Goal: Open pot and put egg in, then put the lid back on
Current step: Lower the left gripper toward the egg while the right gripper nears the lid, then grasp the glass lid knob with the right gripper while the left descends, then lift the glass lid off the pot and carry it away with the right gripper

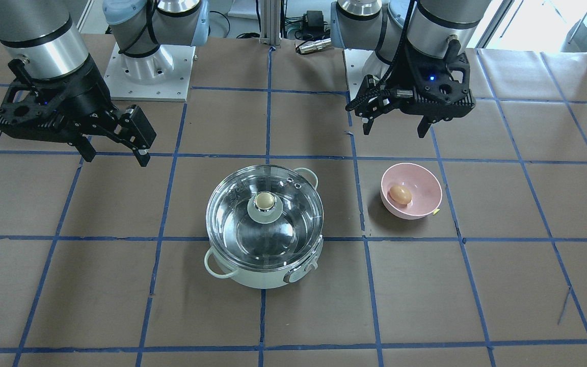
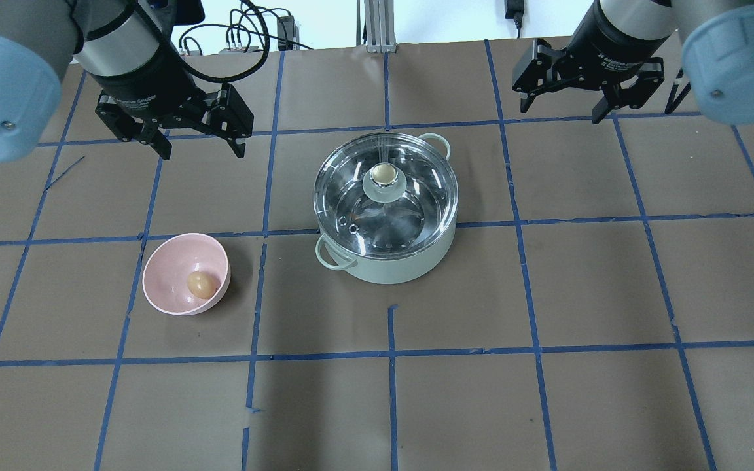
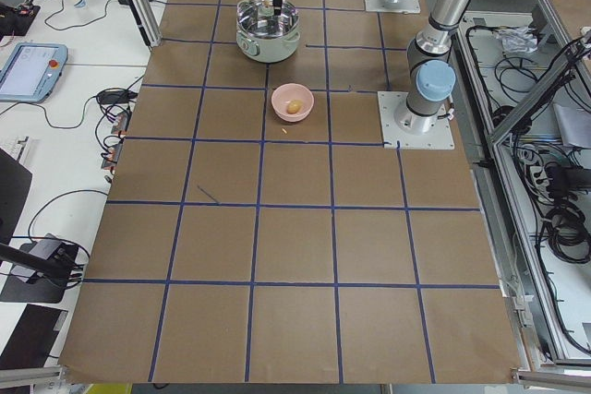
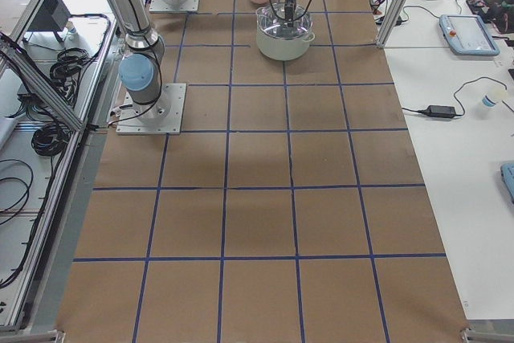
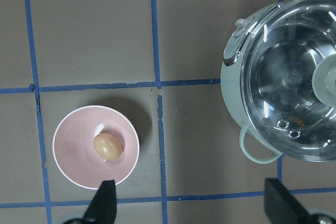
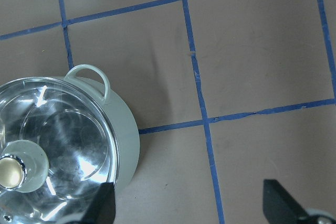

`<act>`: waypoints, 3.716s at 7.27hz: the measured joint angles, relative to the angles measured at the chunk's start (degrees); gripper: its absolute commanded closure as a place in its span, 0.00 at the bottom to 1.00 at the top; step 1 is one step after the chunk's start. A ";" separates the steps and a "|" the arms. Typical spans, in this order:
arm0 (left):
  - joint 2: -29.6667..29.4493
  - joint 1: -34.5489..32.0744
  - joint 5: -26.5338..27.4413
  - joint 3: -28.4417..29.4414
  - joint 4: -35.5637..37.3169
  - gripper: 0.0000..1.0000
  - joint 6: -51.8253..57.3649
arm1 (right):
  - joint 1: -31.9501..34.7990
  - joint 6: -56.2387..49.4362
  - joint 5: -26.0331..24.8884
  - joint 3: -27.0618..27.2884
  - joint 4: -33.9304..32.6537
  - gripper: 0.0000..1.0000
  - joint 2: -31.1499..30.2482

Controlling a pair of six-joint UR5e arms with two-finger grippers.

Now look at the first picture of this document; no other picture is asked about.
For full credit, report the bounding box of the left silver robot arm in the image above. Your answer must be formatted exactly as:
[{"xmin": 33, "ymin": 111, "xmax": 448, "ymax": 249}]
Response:
[{"xmin": 330, "ymin": 1, "xmax": 490, "ymax": 138}]

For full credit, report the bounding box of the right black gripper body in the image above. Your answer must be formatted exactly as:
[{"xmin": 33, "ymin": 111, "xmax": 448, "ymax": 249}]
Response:
[{"xmin": 0, "ymin": 57, "xmax": 156, "ymax": 153}]

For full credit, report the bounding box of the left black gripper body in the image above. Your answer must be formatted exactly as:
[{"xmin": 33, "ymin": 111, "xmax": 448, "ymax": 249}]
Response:
[{"xmin": 345, "ymin": 45, "xmax": 476, "ymax": 120}]

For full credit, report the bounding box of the brown egg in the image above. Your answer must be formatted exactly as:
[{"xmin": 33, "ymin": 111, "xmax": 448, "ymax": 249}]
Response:
[{"xmin": 388, "ymin": 185, "xmax": 413, "ymax": 206}]

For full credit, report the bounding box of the silver metal cylinder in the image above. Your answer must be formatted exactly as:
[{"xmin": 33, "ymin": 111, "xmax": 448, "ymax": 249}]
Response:
[{"xmin": 295, "ymin": 39, "xmax": 333, "ymax": 55}]

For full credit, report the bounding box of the black power adapter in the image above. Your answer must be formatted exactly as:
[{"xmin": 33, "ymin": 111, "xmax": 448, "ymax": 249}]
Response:
[{"xmin": 302, "ymin": 10, "xmax": 325, "ymax": 31}]

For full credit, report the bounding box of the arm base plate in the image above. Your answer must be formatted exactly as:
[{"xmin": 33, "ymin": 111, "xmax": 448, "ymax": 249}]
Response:
[
  {"xmin": 104, "ymin": 45, "xmax": 196, "ymax": 102},
  {"xmin": 345, "ymin": 49, "xmax": 417, "ymax": 119}
]

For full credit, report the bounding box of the aluminium frame post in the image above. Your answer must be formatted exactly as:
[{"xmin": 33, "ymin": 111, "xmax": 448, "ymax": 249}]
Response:
[{"xmin": 258, "ymin": 1, "xmax": 283, "ymax": 48}]

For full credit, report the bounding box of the pink bowl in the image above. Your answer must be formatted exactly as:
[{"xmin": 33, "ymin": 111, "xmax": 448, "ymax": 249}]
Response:
[{"xmin": 380, "ymin": 163, "xmax": 443, "ymax": 219}]

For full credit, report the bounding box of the glass pot lid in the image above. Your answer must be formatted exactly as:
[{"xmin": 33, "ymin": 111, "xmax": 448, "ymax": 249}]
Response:
[{"xmin": 206, "ymin": 164, "xmax": 324, "ymax": 270}]

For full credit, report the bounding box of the pale green electric pot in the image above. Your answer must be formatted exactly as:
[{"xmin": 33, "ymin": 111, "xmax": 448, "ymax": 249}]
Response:
[{"xmin": 203, "ymin": 166, "xmax": 325, "ymax": 290}]

